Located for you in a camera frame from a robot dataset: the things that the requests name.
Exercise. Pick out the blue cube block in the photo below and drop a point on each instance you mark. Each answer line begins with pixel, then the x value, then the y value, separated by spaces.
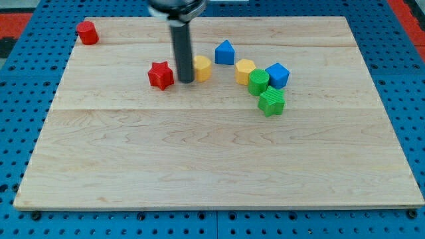
pixel 278 74

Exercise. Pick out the yellow hexagon block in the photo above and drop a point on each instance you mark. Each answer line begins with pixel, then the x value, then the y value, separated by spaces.
pixel 243 69

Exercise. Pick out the green cylinder block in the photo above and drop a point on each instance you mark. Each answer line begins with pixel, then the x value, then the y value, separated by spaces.
pixel 258 82

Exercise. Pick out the red star block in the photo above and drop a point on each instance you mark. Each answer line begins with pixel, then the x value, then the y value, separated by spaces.
pixel 160 75

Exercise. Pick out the green star block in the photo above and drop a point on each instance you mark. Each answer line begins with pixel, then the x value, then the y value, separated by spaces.
pixel 272 101

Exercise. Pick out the red cylinder block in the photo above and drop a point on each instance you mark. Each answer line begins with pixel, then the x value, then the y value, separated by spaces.
pixel 87 32

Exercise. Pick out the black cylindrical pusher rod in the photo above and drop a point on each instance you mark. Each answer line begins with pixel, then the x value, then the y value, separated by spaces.
pixel 182 47

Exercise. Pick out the wooden board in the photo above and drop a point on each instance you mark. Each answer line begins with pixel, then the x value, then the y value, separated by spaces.
pixel 113 142

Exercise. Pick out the yellow heart block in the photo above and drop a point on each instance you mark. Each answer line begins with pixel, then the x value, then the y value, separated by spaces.
pixel 203 68

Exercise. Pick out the blue triangular prism block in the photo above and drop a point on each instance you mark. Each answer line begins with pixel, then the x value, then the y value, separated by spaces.
pixel 224 53

